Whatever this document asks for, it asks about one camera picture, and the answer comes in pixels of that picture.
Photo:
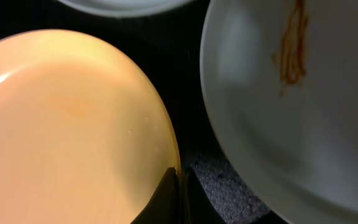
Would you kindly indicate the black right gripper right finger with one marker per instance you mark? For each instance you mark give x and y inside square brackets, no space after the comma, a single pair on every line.
[197,209]

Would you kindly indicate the round black tray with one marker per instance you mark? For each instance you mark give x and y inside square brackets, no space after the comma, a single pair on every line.
[167,48]

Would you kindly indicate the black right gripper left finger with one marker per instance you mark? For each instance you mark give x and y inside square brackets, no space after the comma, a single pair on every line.
[163,207]

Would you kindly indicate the light green plate with stain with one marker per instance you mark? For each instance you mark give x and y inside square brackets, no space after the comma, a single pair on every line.
[124,8]

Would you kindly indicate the yellow plate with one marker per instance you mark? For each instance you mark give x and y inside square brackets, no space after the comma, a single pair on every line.
[84,135]

